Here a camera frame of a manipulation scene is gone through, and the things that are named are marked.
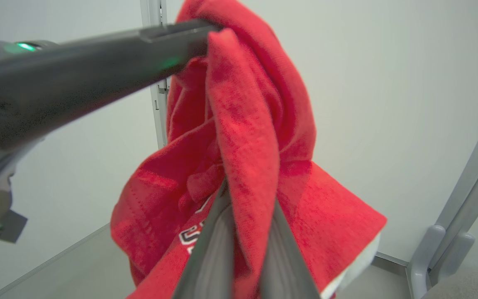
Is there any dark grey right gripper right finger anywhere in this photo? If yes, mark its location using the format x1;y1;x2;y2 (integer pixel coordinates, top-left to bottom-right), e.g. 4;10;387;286
259;199;321;299

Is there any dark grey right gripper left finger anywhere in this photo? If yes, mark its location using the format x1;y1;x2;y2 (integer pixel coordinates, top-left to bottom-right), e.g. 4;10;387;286
172;178;236;299

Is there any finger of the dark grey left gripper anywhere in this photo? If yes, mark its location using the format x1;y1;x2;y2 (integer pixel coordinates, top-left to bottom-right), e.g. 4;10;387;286
56;18;224;130

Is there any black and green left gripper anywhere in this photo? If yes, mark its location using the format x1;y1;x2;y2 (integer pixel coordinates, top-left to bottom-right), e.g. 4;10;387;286
0;39;57;156

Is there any red clothing with white print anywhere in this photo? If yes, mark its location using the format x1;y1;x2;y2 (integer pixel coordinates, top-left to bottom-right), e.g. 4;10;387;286
110;0;388;299

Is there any grey fabric sofa seat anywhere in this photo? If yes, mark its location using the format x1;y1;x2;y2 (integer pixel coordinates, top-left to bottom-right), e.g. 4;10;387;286
422;270;478;299

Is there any grey metal frame post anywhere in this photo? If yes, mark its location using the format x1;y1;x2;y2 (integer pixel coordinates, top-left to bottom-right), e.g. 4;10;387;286
405;85;478;299
140;0;171;150

